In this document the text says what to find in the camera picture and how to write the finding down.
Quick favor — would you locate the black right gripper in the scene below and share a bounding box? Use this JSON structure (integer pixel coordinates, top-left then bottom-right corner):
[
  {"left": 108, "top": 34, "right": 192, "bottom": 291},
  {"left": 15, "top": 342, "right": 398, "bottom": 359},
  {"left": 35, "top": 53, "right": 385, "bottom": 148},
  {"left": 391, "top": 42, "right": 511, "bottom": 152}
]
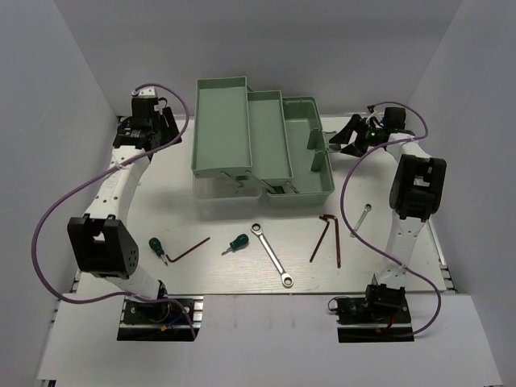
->
[{"left": 330, "top": 113, "right": 383, "bottom": 157}]

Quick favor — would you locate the small silver ratchet wrench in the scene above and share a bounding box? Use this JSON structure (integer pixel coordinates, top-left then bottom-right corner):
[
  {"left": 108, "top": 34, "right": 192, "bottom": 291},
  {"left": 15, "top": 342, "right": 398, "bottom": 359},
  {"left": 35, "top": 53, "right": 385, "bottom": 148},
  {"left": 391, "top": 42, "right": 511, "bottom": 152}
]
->
[{"left": 350, "top": 203, "right": 372, "bottom": 238}]

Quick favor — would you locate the long brown hex key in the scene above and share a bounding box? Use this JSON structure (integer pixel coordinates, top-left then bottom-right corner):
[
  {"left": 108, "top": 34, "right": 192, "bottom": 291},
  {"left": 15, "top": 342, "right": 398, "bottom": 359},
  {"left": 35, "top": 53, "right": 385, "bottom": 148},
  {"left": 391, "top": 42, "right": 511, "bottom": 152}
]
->
[{"left": 321, "top": 214, "right": 342, "bottom": 268}]

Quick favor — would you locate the green cantilever toolbox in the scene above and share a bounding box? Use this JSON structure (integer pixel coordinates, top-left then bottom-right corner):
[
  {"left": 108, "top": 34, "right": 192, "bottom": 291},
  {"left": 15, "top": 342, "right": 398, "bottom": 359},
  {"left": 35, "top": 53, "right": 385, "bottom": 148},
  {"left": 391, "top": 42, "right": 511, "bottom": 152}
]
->
[{"left": 191, "top": 77, "right": 335, "bottom": 207}]

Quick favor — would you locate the green stubby screwdriver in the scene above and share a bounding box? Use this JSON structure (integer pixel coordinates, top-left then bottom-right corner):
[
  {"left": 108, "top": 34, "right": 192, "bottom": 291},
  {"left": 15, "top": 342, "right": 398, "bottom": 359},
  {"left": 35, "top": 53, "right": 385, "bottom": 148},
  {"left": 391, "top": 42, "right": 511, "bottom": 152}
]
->
[
  {"left": 148, "top": 237, "right": 169, "bottom": 265},
  {"left": 221, "top": 234, "right": 249, "bottom": 256}
]

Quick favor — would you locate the short brown hex key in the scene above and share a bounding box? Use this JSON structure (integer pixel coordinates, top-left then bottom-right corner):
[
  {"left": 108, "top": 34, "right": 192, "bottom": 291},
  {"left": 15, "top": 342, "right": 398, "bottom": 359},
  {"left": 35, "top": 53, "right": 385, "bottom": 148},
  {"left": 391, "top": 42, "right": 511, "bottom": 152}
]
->
[{"left": 309, "top": 214, "right": 330, "bottom": 263}]

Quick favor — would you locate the dark brown hex key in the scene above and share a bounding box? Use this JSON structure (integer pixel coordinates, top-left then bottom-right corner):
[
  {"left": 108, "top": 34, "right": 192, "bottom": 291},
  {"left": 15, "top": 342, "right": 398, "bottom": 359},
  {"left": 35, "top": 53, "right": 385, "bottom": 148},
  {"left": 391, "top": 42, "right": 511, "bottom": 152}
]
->
[{"left": 164, "top": 237, "right": 211, "bottom": 264}]

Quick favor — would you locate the large silver ratchet wrench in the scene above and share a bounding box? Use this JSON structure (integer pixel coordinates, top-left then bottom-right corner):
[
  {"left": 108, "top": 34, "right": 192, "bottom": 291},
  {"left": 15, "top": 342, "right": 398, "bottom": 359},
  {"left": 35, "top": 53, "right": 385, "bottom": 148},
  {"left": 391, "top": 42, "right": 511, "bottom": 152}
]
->
[{"left": 251, "top": 223, "right": 294, "bottom": 289}]

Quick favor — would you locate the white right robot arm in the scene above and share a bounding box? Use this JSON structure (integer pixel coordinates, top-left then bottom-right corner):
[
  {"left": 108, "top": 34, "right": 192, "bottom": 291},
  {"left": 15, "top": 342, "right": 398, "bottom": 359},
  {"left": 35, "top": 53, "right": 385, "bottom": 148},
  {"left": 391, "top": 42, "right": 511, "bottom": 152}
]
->
[{"left": 327, "top": 102, "right": 447, "bottom": 290}]

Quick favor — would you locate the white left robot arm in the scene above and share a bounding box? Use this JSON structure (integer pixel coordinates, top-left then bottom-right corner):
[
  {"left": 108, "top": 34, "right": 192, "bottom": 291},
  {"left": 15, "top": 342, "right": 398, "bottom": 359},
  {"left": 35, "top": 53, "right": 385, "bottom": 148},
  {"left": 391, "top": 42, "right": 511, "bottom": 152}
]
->
[{"left": 67, "top": 87, "right": 179, "bottom": 322}]

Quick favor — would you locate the clear plastic toolbox lid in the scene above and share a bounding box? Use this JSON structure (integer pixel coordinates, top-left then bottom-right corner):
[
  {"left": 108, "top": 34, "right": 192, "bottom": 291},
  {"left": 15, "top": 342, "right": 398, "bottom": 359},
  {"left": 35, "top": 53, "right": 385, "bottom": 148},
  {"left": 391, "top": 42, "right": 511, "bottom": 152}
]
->
[{"left": 193, "top": 177, "right": 262, "bottom": 220}]

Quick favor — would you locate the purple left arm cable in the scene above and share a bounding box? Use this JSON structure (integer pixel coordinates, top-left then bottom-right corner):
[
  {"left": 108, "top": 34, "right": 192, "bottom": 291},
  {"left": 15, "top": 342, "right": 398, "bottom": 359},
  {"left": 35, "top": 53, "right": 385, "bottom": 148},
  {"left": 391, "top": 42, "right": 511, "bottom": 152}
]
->
[{"left": 31, "top": 82, "right": 198, "bottom": 342}]

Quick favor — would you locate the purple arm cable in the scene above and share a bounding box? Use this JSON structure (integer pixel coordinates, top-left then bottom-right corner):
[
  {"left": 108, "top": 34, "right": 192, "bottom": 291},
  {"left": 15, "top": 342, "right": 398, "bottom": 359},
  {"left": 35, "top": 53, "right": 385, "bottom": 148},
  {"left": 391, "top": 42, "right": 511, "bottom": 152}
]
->
[
  {"left": 340, "top": 100, "right": 443, "bottom": 336},
  {"left": 31, "top": 82, "right": 198, "bottom": 342}
]

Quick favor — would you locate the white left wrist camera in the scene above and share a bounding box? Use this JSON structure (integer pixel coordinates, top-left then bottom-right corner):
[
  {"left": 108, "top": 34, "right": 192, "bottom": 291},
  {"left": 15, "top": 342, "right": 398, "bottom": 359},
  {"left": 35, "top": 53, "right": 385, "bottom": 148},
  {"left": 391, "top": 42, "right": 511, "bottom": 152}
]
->
[{"left": 131, "top": 85, "right": 156, "bottom": 98}]

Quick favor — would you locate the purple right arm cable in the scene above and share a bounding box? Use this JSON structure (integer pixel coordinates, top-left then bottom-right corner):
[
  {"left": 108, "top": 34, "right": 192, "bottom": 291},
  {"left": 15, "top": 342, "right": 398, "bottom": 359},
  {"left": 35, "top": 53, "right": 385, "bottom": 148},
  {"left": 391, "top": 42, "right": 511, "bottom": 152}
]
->
[{"left": 340, "top": 100, "right": 443, "bottom": 336}]

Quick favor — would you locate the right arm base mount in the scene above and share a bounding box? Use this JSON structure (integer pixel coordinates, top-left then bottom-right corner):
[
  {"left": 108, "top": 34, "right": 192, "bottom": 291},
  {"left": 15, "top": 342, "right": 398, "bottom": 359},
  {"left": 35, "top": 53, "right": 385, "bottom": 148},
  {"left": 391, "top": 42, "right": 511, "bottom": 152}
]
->
[{"left": 327, "top": 285, "right": 414, "bottom": 343}]

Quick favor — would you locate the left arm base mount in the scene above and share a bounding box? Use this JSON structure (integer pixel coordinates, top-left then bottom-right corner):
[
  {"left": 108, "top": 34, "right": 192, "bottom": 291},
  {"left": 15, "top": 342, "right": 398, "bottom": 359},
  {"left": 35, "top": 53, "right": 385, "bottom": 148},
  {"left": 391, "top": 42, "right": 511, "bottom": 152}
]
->
[{"left": 117, "top": 296, "right": 204, "bottom": 343}]

